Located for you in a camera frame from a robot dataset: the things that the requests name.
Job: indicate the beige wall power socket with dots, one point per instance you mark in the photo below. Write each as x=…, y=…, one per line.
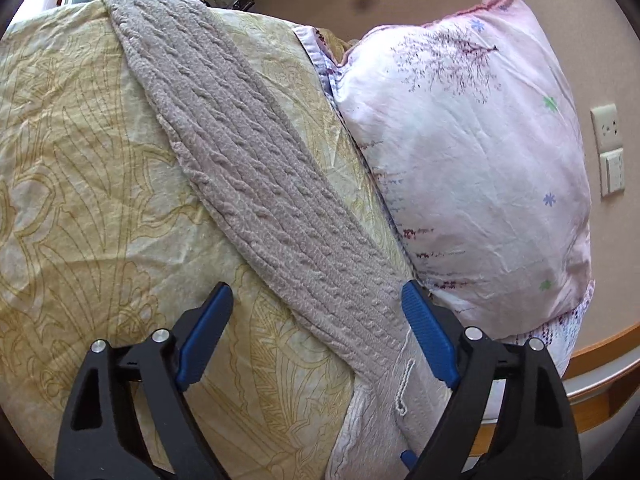
x=606, y=128

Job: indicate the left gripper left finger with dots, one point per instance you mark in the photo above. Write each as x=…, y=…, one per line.
x=100, y=435

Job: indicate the pink floral upper pillow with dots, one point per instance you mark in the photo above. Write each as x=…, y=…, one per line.
x=470, y=130

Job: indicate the wooden bed headboard frame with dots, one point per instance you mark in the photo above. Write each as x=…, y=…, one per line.
x=602, y=378

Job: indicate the beige cable knit sweater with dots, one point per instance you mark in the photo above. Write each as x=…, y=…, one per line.
x=255, y=175

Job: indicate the beige wall light switch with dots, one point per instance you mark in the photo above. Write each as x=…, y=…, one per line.
x=612, y=170

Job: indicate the yellow patterned bed sheet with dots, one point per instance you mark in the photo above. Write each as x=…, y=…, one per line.
x=102, y=237

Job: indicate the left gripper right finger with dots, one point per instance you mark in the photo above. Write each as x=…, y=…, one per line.
x=535, y=436

